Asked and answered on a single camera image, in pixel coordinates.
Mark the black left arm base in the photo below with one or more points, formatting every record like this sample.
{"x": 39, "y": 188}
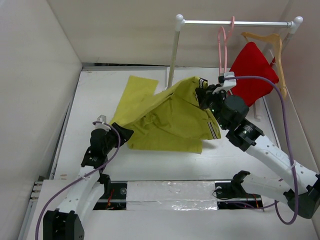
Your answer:
{"x": 115, "y": 199}

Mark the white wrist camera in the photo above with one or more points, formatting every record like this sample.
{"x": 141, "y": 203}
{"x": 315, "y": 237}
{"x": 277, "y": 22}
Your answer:
{"x": 100, "y": 123}
{"x": 227, "y": 81}

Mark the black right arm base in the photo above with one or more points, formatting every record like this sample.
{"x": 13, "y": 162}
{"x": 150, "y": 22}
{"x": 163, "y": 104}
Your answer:
{"x": 230, "y": 199}

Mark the red folded shorts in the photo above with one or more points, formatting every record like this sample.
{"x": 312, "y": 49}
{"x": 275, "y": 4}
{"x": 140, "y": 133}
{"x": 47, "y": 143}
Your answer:
{"x": 251, "y": 62}

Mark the pink plastic hanger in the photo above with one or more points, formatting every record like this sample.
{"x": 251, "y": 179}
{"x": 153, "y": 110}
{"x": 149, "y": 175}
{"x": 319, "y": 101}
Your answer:
{"x": 223, "y": 37}

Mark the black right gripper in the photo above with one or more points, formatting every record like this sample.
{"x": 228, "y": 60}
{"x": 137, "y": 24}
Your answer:
{"x": 204, "y": 95}

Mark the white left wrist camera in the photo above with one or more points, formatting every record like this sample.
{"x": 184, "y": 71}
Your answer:
{"x": 100, "y": 123}

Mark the yellow-green trousers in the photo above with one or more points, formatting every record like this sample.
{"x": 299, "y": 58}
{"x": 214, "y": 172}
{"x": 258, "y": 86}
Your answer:
{"x": 170, "y": 120}

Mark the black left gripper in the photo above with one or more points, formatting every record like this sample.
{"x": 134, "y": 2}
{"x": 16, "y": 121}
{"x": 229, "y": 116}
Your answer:
{"x": 124, "y": 134}

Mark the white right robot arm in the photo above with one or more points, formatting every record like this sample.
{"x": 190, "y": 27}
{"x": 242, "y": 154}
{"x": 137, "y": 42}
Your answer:
{"x": 297, "y": 186}

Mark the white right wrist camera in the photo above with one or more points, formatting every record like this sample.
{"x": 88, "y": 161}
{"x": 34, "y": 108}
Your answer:
{"x": 227, "y": 81}

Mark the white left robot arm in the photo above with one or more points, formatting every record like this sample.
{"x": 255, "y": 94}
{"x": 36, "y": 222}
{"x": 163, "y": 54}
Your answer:
{"x": 66, "y": 222}

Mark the white metal clothes rack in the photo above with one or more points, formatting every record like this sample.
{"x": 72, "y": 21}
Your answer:
{"x": 292, "y": 27}

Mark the wooden hanger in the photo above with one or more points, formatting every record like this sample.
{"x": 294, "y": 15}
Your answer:
{"x": 277, "y": 46}

